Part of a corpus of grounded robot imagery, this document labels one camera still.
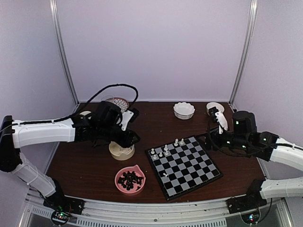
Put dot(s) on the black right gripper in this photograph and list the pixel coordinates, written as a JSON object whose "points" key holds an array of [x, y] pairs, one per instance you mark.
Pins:
{"points": [[213, 135]]}

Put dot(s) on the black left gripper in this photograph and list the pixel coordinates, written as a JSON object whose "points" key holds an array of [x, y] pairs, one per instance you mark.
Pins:
{"points": [[126, 142]]}

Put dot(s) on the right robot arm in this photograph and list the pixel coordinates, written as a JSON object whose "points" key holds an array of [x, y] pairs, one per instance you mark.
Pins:
{"points": [[275, 149]]}

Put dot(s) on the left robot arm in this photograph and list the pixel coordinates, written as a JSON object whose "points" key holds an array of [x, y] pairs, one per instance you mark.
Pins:
{"points": [[15, 134]]}

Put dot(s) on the black chess pieces pile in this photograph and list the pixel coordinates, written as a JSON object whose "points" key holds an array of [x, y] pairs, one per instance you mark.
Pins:
{"points": [[129, 179]]}

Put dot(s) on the patterned saucer plate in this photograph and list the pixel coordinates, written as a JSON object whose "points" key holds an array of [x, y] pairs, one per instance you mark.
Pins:
{"points": [[121, 103]]}

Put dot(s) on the white textured ceramic mug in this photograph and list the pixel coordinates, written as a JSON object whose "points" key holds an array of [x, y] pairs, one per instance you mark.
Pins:
{"points": [[86, 113]]}

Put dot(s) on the clear glass tumbler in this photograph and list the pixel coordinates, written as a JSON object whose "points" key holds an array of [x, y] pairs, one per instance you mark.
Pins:
{"points": [[108, 98]]}

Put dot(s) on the cream bowl with spout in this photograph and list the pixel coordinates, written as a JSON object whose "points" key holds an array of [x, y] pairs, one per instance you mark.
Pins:
{"points": [[116, 154]]}

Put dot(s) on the small cream bowl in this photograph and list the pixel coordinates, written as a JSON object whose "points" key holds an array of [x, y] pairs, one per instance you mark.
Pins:
{"points": [[214, 104]]}

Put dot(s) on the white scalloped bowl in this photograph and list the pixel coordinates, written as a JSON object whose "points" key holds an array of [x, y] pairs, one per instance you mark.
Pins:
{"points": [[183, 110]]}

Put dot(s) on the black and white chessboard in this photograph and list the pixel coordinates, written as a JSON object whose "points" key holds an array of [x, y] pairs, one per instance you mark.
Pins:
{"points": [[189, 167]]}

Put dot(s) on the pink bowl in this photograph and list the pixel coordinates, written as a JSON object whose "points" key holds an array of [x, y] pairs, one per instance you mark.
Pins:
{"points": [[137, 188]]}

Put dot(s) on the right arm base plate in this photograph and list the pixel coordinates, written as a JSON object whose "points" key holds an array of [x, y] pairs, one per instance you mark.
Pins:
{"points": [[245, 202]]}

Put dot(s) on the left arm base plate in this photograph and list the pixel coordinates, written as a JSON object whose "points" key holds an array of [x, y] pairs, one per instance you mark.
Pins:
{"points": [[66, 205]]}

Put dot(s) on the aluminium front rail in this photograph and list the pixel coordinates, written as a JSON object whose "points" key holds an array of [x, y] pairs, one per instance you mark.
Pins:
{"points": [[213, 213]]}

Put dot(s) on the aluminium frame post right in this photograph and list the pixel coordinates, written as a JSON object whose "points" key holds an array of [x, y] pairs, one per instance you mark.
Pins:
{"points": [[245, 51]]}

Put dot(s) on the aluminium frame post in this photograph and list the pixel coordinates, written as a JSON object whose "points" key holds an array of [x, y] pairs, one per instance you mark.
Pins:
{"points": [[245, 51], [62, 52]]}

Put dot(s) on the aluminium frame post left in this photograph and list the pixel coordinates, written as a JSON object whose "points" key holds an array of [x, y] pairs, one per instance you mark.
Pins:
{"points": [[62, 52]]}

